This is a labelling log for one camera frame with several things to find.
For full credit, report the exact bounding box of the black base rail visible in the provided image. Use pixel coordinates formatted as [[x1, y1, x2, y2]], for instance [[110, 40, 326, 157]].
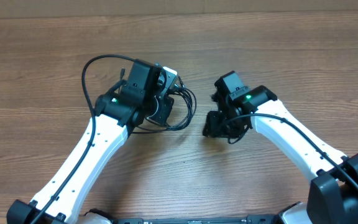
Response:
[[112, 214, 283, 224]]

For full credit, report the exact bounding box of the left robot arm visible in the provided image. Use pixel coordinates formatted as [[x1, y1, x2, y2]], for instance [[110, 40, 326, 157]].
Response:
[[6, 59, 178, 223]]

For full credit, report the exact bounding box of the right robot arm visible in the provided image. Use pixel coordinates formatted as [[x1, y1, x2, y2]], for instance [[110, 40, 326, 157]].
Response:
[[203, 71, 358, 223]]

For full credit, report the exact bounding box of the black long usb cable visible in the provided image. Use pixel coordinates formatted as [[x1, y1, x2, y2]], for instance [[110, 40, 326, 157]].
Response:
[[131, 76, 198, 134]]

